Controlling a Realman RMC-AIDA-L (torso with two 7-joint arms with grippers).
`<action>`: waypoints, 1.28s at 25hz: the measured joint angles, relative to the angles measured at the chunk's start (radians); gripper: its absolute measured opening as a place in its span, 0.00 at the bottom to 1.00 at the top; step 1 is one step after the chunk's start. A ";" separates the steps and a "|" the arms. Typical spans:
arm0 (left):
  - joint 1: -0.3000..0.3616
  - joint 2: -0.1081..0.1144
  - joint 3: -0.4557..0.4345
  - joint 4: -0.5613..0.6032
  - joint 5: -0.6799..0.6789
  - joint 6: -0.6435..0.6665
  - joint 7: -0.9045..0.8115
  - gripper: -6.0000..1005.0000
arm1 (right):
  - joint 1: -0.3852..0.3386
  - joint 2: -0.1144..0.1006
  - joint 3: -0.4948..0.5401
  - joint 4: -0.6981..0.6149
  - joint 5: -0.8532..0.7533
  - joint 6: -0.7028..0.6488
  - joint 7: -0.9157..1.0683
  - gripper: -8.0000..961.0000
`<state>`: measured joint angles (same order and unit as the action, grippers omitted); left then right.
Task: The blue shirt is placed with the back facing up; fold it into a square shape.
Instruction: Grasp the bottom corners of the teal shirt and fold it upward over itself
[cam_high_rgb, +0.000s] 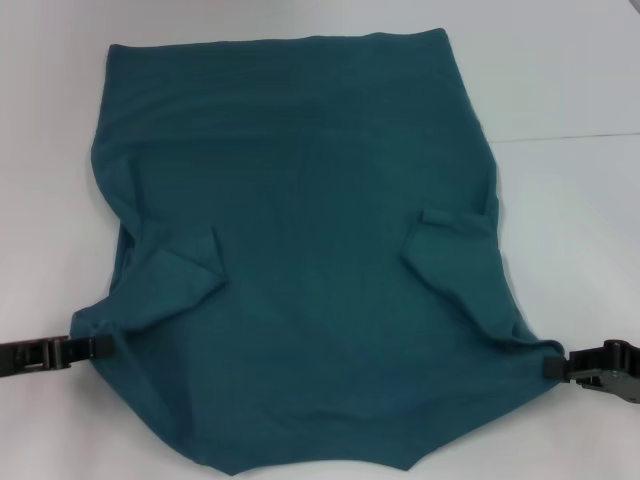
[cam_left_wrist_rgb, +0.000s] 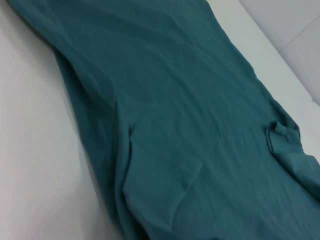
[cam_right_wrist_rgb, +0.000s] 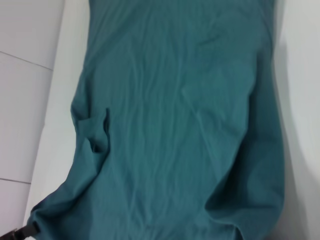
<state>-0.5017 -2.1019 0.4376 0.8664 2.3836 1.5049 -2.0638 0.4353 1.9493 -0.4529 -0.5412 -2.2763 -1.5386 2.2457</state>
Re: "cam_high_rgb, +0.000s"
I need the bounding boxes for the teal blue shirt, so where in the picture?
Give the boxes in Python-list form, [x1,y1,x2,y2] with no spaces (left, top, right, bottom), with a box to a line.
[69,28,566,480]

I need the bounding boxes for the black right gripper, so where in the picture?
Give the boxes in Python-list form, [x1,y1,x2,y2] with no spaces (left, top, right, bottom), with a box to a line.
[543,339,640,405]

